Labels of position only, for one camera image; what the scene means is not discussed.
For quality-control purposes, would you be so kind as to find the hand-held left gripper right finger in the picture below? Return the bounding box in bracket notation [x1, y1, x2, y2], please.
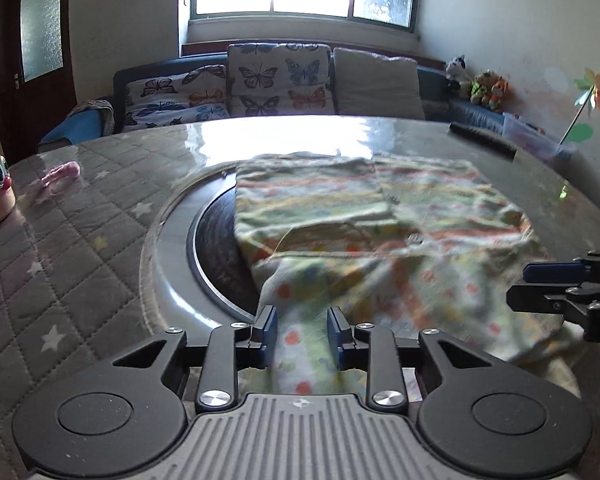
[327, 306, 496, 413]

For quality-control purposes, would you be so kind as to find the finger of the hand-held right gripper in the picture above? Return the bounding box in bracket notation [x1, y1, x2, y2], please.
[507, 284, 600, 313]
[522, 249, 600, 283]

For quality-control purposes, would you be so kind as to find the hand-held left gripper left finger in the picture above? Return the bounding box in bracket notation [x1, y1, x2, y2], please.
[111, 306, 279, 413]

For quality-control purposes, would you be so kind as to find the yellow floral long-sleeve top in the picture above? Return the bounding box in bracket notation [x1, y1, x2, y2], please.
[234, 152, 581, 401]

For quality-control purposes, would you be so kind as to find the grey round turntable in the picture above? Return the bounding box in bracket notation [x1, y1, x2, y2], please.
[140, 165, 281, 332]

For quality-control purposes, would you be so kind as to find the clear plastic storage box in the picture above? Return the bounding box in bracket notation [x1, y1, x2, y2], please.
[502, 112, 577, 161]

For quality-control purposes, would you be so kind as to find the black remote control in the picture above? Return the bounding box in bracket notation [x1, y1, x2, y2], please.
[449, 121, 517, 161]

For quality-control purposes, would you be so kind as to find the dark blue sofa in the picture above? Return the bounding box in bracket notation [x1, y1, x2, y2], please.
[37, 55, 531, 150]

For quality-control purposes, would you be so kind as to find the orange plush toy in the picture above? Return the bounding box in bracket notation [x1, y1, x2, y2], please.
[490, 77, 510, 113]

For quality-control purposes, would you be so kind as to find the colourful paper pinwheel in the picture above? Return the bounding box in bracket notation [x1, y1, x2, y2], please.
[560, 67, 600, 146]

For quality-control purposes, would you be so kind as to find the brown bear plush toy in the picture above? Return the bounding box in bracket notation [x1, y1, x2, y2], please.
[470, 71, 496, 106]

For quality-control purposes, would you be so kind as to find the black and white plush toy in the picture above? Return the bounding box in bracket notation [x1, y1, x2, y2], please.
[446, 55, 473, 98]

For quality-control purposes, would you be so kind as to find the flat butterfly print cushion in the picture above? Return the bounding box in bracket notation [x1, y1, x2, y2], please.
[122, 65, 231, 133]

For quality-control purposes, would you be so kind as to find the upright butterfly print cushion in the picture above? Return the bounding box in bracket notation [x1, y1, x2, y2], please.
[227, 42, 332, 117]

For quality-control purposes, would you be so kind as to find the plain beige cushion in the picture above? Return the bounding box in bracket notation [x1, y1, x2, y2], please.
[332, 47, 426, 121]

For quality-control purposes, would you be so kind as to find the small pink toy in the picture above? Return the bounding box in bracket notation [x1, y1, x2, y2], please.
[40, 161, 81, 187]

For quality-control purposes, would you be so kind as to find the blue and grey cloth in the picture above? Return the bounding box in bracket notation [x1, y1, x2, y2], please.
[37, 100, 116, 150]

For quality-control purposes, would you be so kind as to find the dark wooden glass-panel door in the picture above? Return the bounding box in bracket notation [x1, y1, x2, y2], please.
[0, 0, 77, 161]

